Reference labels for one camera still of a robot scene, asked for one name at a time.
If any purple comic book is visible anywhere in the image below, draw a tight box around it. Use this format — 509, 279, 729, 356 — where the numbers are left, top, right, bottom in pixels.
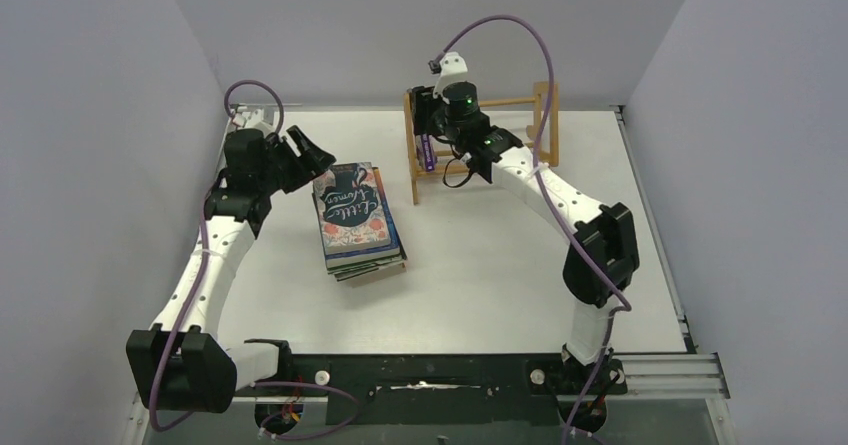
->
417, 133, 438, 172

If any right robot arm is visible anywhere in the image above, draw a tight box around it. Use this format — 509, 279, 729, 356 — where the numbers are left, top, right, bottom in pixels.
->
404, 82, 640, 392

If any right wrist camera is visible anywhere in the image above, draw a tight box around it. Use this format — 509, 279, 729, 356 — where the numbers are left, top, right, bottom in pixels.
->
428, 52, 468, 97

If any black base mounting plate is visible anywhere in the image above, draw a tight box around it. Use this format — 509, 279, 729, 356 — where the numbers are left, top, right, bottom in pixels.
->
239, 353, 628, 426

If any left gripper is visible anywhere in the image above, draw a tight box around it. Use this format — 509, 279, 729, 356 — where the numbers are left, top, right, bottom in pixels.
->
257, 127, 334, 195

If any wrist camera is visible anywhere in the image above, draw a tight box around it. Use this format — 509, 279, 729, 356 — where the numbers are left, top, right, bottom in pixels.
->
428, 52, 468, 97
226, 108, 276, 136

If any wooden book rack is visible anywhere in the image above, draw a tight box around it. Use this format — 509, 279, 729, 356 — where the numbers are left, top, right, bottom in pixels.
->
403, 81, 560, 205

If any Little Women book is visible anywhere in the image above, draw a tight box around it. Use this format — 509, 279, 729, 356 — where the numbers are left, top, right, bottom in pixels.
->
311, 161, 403, 262

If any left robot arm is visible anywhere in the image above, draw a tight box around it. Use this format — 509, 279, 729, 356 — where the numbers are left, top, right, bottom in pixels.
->
126, 126, 336, 413

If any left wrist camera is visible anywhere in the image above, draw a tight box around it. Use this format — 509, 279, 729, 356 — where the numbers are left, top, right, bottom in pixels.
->
226, 108, 276, 136

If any lower stack of books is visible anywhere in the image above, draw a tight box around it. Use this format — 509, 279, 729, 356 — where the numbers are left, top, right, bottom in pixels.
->
323, 166, 409, 290

